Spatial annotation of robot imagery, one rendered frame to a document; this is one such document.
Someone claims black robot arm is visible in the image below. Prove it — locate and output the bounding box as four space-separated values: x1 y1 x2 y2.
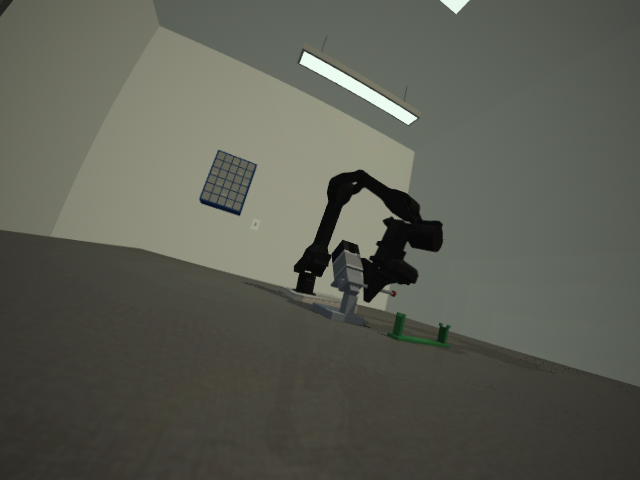
293 169 443 296

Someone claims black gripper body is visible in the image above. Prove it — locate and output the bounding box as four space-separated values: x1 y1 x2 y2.
361 237 419 284

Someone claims grey pin with red cap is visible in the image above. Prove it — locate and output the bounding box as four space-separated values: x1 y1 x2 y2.
362 284 396 297

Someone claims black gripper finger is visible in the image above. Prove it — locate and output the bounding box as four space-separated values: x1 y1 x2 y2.
363 268 371 302
365 269 397 303

